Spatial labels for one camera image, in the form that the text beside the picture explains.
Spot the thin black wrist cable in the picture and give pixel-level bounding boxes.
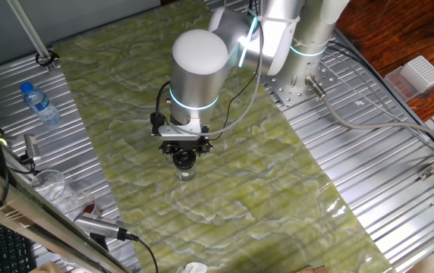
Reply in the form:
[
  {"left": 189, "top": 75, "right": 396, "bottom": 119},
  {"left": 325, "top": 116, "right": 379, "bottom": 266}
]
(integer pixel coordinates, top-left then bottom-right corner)
[{"left": 154, "top": 80, "right": 171, "bottom": 117}]

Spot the small cardboard box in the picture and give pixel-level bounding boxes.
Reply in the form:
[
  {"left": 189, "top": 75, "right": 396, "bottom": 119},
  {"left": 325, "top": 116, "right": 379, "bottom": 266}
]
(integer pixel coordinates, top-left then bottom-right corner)
[{"left": 29, "top": 260, "right": 64, "bottom": 273}]

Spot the clear glass beaker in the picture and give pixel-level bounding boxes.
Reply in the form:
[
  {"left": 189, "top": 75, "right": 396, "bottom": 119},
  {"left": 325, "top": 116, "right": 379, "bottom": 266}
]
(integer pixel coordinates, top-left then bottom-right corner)
[{"left": 30, "top": 168, "right": 71, "bottom": 214}]

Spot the silver depth camera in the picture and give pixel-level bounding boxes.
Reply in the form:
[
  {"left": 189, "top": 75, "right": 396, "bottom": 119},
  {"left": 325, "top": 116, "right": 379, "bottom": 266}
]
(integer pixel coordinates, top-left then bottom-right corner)
[
  {"left": 23, "top": 133, "right": 42, "bottom": 162},
  {"left": 73, "top": 212, "right": 129, "bottom": 242}
]

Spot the green marble pattern mat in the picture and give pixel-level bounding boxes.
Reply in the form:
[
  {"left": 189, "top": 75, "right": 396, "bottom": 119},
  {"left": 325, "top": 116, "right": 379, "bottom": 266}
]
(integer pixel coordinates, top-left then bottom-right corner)
[{"left": 52, "top": 0, "right": 397, "bottom": 273}]

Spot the aluminium frame beam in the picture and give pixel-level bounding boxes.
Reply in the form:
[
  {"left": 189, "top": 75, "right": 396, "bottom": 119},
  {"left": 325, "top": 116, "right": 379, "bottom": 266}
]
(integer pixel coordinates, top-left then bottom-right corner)
[{"left": 0, "top": 157, "right": 131, "bottom": 273}]

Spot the black keyboard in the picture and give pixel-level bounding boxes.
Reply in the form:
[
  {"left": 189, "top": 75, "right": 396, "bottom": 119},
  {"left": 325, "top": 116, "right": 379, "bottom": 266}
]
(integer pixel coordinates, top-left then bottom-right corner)
[{"left": 0, "top": 218, "right": 38, "bottom": 273}]

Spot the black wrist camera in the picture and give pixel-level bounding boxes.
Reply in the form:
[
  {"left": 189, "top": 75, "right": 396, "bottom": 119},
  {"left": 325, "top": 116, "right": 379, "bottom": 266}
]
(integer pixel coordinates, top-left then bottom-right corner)
[{"left": 149, "top": 111, "right": 168, "bottom": 137}]

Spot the clear plastic box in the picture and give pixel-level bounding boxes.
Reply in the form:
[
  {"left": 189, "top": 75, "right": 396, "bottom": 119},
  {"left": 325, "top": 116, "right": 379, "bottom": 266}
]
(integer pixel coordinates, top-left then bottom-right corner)
[{"left": 384, "top": 66, "right": 419, "bottom": 102}]

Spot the white crumpled tissue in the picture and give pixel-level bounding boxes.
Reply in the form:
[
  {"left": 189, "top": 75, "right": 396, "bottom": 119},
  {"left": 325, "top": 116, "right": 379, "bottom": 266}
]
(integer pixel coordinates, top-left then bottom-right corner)
[{"left": 181, "top": 262, "right": 209, "bottom": 273}]

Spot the water bottle with blue cap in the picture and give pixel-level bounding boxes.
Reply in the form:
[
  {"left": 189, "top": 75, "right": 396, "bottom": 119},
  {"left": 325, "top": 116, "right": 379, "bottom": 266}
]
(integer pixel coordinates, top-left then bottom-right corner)
[{"left": 19, "top": 81, "right": 61, "bottom": 126}]

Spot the grey cable with metal connector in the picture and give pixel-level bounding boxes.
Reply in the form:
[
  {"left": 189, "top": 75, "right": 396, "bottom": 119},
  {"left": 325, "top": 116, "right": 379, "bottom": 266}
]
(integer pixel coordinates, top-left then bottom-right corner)
[{"left": 304, "top": 74, "right": 434, "bottom": 152}]

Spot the thin metal pole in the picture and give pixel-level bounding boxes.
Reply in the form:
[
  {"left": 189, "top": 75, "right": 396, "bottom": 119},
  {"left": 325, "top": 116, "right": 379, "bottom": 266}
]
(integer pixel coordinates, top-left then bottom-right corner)
[{"left": 6, "top": 0, "right": 58, "bottom": 74}]

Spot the small glass with brown liquid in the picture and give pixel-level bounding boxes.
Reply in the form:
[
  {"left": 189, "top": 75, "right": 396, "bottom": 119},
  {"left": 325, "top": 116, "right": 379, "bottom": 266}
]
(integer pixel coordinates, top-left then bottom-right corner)
[{"left": 71, "top": 191, "right": 104, "bottom": 223}]

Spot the white pipette tip box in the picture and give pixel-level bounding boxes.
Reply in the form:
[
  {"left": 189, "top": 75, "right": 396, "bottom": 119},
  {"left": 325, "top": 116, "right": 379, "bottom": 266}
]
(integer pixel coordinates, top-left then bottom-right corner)
[{"left": 402, "top": 55, "right": 434, "bottom": 94}]

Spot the black camera cable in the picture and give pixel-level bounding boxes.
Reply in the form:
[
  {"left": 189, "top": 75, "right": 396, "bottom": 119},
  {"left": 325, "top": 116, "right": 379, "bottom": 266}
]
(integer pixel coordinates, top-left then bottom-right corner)
[{"left": 120, "top": 229, "right": 160, "bottom": 273}]

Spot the black camera stand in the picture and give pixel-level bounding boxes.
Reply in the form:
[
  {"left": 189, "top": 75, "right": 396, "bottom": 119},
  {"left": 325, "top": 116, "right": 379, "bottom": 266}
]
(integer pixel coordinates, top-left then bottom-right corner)
[
  {"left": 90, "top": 233, "right": 110, "bottom": 252},
  {"left": 18, "top": 153, "right": 38, "bottom": 168}
]

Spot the clear glass jar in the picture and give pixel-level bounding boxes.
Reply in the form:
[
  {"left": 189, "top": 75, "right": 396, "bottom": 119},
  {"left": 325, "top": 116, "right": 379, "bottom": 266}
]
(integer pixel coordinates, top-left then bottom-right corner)
[{"left": 173, "top": 162, "right": 199, "bottom": 183}]

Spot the brown wooden block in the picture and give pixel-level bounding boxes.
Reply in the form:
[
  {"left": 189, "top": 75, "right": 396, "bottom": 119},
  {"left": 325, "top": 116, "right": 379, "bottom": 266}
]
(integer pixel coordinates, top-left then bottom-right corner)
[{"left": 296, "top": 265, "right": 330, "bottom": 273}]

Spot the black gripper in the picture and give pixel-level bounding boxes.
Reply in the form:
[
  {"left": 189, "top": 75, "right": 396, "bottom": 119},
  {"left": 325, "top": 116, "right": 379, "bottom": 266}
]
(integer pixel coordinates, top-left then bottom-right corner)
[{"left": 159, "top": 136, "right": 214, "bottom": 157}]

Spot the metal corner bracket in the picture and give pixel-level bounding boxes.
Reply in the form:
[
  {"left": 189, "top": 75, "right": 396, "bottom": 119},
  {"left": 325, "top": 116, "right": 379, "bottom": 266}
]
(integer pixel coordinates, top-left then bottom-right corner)
[{"left": 417, "top": 165, "right": 434, "bottom": 181}]

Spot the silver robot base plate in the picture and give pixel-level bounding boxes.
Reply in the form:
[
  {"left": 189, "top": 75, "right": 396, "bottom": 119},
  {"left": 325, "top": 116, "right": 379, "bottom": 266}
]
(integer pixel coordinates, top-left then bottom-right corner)
[{"left": 261, "top": 45, "right": 339, "bottom": 108}]

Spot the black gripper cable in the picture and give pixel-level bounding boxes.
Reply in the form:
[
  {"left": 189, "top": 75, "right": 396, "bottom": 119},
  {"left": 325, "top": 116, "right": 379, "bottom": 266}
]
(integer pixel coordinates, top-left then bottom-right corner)
[{"left": 208, "top": 0, "right": 266, "bottom": 142}]

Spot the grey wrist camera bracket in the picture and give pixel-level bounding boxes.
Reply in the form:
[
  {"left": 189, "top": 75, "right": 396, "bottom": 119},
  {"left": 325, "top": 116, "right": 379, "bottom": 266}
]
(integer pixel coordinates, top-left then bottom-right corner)
[{"left": 152, "top": 118, "right": 209, "bottom": 142}]

